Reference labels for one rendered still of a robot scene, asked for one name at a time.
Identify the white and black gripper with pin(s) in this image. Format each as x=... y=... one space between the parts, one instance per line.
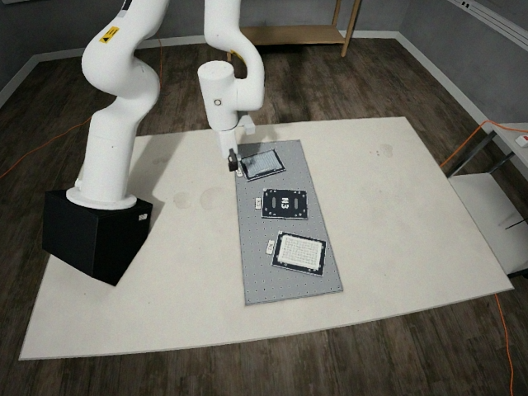
x=226 y=139

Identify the black rectangular frame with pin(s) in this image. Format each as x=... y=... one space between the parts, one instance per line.
x=263 y=174

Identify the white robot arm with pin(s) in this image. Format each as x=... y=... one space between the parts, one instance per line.
x=108 y=63

